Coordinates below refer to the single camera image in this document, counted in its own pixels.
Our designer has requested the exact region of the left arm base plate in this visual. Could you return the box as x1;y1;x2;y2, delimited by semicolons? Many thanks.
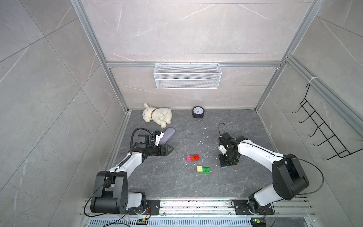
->
127;200;161;216

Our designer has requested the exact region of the black wall hook rack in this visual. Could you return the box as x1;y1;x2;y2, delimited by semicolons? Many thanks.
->
292;83;363;161

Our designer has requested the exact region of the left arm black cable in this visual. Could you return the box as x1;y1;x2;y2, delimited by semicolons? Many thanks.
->
83;127;155;218

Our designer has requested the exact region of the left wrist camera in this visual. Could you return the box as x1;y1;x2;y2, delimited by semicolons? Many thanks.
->
153;131;164;146

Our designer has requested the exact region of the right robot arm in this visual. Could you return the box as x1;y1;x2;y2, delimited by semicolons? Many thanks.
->
218;132;310;215

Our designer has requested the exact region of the aluminium mounting rail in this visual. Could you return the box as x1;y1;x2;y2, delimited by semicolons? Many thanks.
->
76;198;320;227

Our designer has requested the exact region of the green long lego brick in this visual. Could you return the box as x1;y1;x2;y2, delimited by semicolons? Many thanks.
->
202;167;211;174

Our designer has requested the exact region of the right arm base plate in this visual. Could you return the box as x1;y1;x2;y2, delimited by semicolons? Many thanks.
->
231;199;274;215

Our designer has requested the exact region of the black round clock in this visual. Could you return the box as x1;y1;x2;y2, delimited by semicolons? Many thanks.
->
192;107;205;119

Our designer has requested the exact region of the purple glasses case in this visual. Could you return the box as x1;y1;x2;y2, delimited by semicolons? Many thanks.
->
159;127;175;145

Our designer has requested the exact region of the cream plush dog toy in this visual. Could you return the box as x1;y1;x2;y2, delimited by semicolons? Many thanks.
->
142;103;172;129

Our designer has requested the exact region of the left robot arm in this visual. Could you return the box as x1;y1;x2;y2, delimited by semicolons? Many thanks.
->
90;142;174;214

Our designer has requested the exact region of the white wire basket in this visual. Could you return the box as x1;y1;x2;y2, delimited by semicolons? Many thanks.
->
153;63;222;89

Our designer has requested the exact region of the yellow-green lego brick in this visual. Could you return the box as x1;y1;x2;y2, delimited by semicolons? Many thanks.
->
197;166;203;173

